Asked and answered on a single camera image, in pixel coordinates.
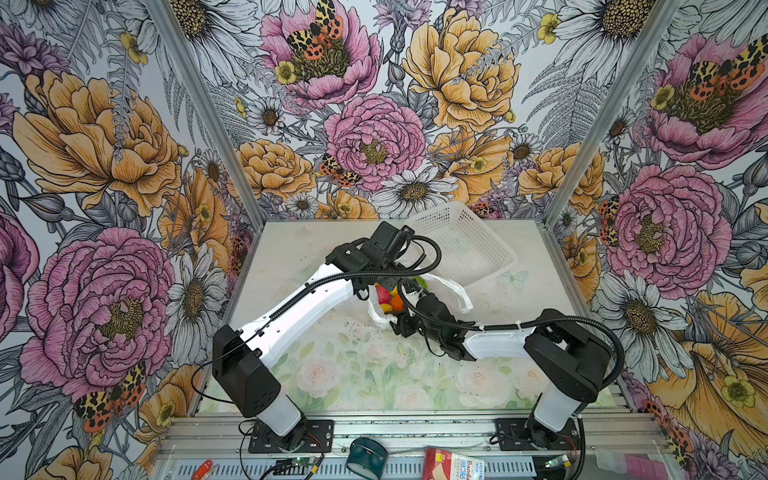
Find green toy fruit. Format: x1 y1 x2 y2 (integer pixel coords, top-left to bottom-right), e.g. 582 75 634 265
413 276 428 290

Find white perforated plastic basket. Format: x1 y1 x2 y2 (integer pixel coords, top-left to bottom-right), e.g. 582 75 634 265
405 202 518 289

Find red toy fruit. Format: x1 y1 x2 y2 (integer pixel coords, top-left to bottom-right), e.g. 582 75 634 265
375 284 392 305

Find aluminium corner post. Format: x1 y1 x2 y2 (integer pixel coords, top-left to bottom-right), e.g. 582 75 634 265
543 0 682 227
147 1 266 233

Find aluminium front rail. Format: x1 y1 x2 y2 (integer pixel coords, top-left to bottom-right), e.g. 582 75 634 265
152 409 670 479

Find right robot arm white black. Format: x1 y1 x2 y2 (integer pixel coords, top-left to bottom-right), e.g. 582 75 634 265
390 293 624 450

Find aluminium corner post left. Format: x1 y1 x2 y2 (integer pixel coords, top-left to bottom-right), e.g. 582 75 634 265
147 1 266 233

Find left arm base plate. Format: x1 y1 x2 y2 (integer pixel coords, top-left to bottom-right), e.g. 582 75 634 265
248 418 335 454

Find white plastic bag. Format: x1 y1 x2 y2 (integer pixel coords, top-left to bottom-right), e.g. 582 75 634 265
367 274 474 328

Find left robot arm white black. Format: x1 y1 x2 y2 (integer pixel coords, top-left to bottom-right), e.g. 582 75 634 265
212 222 415 449

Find red handled tool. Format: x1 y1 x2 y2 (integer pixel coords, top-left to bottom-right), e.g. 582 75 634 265
191 460 215 480

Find aluminium corner post right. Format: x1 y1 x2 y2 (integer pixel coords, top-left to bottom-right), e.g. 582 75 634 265
543 0 682 227

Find green circuit board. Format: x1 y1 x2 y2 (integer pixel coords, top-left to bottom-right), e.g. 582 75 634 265
275 457 320 471

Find orange toy fruit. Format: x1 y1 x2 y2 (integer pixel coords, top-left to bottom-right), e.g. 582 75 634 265
389 293 405 312

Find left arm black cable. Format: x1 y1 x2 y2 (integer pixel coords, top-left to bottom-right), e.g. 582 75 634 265
190 233 443 404

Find red white cardboard box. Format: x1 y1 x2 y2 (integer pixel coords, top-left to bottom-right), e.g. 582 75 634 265
422 447 486 480

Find green tape roll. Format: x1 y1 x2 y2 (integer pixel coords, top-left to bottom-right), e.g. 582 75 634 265
345 437 389 480

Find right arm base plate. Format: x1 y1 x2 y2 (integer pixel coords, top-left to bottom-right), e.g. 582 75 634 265
489 416 580 451

